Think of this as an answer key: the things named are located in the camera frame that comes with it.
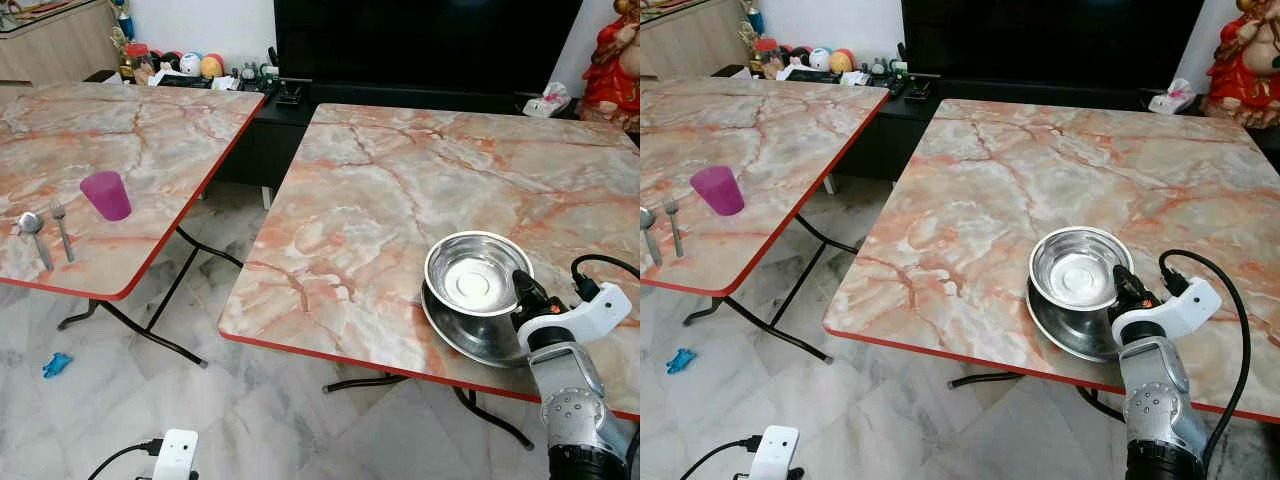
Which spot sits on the stainless steel bowl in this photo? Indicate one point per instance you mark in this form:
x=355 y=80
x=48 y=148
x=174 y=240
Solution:
x=1078 y=268
x=470 y=272

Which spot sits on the stainless steel plate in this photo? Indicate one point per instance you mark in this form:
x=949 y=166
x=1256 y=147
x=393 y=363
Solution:
x=1065 y=332
x=465 y=335

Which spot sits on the metal spoon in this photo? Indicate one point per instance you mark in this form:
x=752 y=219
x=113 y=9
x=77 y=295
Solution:
x=648 y=219
x=30 y=223

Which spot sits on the marble-pattern folding table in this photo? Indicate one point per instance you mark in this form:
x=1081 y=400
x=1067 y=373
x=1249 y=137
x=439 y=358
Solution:
x=150 y=130
x=980 y=200
x=380 y=220
x=780 y=125

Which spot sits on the small blue toy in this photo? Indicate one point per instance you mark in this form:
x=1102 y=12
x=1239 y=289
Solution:
x=57 y=365
x=682 y=361

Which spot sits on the metal fork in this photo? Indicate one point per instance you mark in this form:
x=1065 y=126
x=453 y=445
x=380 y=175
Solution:
x=675 y=228
x=63 y=232

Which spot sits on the white plastic bag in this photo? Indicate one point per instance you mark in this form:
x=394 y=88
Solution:
x=1172 y=97
x=548 y=102

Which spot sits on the purple plastic cup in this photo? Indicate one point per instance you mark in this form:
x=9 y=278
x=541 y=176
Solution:
x=106 y=196
x=718 y=191

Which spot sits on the red and gold statue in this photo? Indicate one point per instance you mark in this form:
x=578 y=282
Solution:
x=1245 y=70
x=612 y=70

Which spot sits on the black television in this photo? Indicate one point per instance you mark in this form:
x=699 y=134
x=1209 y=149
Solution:
x=1050 y=40
x=420 y=45

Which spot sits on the small black stand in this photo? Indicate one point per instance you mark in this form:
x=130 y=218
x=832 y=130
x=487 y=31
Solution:
x=915 y=88
x=290 y=93

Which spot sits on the wooden cabinet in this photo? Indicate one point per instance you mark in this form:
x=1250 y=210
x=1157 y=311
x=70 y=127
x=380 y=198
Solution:
x=60 y=45
x=690 y=40

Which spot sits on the red-lidded jar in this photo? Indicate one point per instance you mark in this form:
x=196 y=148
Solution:
x=137 y=60
x=767 y=55

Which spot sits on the orange round toy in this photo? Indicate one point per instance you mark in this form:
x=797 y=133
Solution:
x=843 y=61
x=212 y=66

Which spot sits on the gold and blue trophy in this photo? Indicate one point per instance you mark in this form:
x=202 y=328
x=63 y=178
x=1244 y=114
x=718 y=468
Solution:
x=123 y=22
x=753 y=18

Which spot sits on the white round toy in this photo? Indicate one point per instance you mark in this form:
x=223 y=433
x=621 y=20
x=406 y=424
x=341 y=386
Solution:
x=190 y=64
x=820 y=59

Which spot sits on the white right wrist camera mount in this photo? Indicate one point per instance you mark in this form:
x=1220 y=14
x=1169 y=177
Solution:
x=590 y=310
x=1185 y=303

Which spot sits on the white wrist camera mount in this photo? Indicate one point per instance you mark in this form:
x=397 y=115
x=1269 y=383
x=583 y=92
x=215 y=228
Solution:
x=590 y=310
x=776 y=452
x=1185 y=303
x=176 y=455

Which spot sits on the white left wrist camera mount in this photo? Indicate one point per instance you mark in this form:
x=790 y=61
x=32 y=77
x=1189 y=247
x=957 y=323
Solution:
x=176 y=455
x=776 y=452

